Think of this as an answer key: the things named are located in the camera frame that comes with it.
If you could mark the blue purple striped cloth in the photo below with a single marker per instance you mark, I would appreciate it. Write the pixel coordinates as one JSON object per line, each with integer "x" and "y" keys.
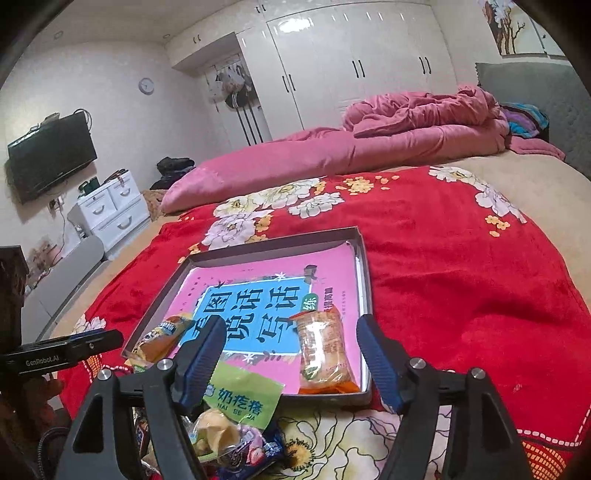
{"x": 526, "y": 120}

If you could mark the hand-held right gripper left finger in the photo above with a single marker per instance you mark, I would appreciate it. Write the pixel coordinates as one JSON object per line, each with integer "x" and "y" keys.
{"x": 203, "y": 364}

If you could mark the white glossy wardrobe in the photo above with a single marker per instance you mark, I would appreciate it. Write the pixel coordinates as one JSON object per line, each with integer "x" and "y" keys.
{"x": 369, "y": 46}

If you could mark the grey padded headboard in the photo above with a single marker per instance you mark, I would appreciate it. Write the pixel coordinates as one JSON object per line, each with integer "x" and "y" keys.
{"x": 531, "y": 87}

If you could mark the orange cracker packet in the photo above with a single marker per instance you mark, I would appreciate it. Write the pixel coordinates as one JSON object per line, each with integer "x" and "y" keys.
{"x": 323, "y": 350}

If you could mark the floral wall picture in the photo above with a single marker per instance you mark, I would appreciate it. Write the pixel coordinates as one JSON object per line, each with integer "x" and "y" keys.
{"x": 508, "y": 27}

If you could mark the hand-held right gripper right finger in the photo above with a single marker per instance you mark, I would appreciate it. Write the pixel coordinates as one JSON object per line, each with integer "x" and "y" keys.
{"x": 376, "y": 360}

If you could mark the dark green cups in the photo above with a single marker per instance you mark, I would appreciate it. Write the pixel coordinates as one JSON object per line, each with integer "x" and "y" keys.
{"x": 87, "y": 185}

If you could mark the grey shallow cardboard tray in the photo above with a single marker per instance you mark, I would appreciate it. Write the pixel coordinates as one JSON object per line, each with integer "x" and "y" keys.
{"x": 268, "y": 249}

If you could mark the blue sandwich cookie packet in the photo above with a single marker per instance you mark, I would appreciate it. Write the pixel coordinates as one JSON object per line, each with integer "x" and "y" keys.
{"x": 258, "y": 450}

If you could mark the pink children's book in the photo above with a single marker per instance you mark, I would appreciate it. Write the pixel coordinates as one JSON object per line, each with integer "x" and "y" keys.
{"x": 258, "y": 272}

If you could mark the red floral blanket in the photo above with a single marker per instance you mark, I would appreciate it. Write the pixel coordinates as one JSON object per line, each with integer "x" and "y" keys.
{"x": 461, "y": 286}

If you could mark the round wall clock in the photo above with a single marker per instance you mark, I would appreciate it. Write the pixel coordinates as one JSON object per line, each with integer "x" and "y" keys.
{"x": 147, "y": 86}

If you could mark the coat stand with bags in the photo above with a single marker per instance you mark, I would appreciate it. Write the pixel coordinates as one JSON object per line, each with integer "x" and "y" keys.
{"x": 231, "y": 83}

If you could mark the green label milk snack packet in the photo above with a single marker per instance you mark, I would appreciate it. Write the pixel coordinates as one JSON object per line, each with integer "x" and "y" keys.
{"x": 244, "y": 397}

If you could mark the dark clothes pile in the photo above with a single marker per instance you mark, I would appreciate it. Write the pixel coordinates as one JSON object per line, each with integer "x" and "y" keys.
{"x": 173, "y": 168}

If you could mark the black flat television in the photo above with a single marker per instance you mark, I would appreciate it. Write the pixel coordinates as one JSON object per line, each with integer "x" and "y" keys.
{"x": 51, "y": 157}

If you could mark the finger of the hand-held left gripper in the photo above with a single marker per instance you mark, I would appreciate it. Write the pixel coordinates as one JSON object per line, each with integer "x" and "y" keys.
{"x": 99, "y": 340}

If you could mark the white drawer cabinet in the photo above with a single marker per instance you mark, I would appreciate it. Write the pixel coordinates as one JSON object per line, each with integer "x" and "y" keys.
{"x": 115, "y": 207}

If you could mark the wall socket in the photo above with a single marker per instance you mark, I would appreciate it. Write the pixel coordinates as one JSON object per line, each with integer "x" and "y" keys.
{"x": 56, "y": 203}

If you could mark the brown patterned cushion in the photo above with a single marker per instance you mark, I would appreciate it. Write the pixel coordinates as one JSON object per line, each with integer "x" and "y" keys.
{"x": 151, "y": 203}

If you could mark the pink quilt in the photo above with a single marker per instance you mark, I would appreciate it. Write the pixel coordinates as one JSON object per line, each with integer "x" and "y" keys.
{"x": 323, "y": 152}

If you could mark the yellow cartoon snack packet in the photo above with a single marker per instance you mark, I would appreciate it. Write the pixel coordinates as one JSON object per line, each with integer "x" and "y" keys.
{"x": 157, "y": 339}

